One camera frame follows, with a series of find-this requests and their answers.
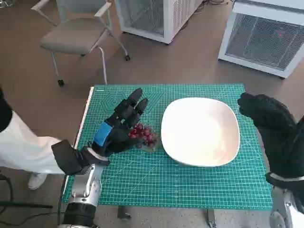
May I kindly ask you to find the grey chair with white frame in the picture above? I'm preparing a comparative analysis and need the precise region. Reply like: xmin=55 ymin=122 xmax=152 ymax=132
xmin=30 ymin=0 xmax=132 ymax=87

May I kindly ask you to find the green cutting mat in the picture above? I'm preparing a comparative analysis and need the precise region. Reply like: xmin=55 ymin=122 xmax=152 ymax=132
xmin=62 ymin=83 xmax=274 ymax=210

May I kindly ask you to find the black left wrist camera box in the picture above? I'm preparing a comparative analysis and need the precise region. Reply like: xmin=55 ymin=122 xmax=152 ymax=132
xmin=51 ymin=140 xmax=84 ymax=176

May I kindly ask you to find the black stand leg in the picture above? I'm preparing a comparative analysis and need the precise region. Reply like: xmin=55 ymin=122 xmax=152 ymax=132
xmin=0 ymin=200 xmax=54 ymax=209

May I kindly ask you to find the white mesh cabinet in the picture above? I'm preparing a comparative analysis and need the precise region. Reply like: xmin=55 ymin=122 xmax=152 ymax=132
xmin=217 ymin=0 xmax=304 ymax=80
xmin=114 ymin=0 xmax=205 ymax=45

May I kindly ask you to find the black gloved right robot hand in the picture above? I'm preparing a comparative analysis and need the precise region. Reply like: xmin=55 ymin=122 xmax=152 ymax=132
xmin=237 ymin=93 xmax=304 ymax=179

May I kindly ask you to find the red toy grape bunch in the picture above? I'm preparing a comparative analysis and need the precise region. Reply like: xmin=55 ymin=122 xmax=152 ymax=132
xmin=128 ymin=123 xmax=159 ymax=152

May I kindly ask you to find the metal table clamp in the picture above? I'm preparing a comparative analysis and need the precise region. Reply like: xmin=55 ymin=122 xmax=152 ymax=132
xmin=206 ymin=209 xmax=217 ymax=228
xmin=117 ymin=206 xmax=132 ymax=220

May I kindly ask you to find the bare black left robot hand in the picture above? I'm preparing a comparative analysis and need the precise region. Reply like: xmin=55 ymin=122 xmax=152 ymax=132
xmin=91 ymin=88 xmax=149 ymax=158

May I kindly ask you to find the person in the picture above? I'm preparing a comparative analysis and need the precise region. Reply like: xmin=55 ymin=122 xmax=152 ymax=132
xmin=0 ymin=85 xmax=65 ymax=190

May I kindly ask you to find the white square plate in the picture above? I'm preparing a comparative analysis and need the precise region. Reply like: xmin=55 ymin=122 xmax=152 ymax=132
xmin=161 ymin=97 xmax=240 ymax=168

